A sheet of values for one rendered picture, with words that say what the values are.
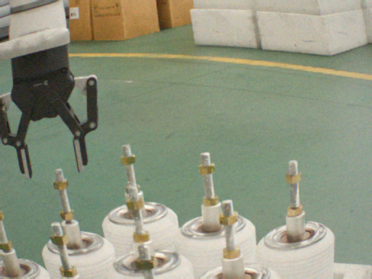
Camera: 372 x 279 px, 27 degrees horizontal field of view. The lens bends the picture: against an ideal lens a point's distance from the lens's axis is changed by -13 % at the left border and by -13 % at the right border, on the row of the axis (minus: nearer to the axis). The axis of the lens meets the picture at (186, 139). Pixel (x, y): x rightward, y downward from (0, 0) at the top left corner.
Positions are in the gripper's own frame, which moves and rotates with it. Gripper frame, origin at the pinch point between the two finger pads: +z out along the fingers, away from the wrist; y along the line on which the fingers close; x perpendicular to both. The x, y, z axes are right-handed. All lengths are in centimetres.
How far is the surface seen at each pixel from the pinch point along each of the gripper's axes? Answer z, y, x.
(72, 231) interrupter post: 8.2, -0.8, 1.3
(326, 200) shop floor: 35, -46, -68
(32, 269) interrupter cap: 10.1, 4.7, 8.8
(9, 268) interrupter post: 9.5, 7.7, 9.8
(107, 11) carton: 15, 5, -361
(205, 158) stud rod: 2.0, -17.3, 0.0
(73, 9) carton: 12, 27, -392
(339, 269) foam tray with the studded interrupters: 17.6, -32.1, 5.8
